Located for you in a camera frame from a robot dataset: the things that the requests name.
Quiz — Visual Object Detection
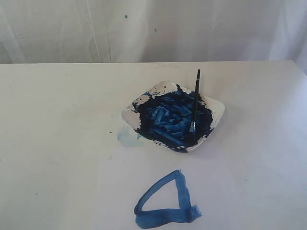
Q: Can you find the black paintbrush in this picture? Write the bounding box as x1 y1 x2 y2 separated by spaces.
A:
189 69 201 142

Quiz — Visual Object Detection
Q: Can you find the white backdrop cloth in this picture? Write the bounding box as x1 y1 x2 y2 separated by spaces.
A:
0 0 307 66

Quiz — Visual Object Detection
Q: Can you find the white paper sheet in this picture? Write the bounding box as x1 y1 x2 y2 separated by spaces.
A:
91 137 307 230

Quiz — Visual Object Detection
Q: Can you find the white plate with blue paint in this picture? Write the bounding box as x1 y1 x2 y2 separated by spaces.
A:
120 81 225 153

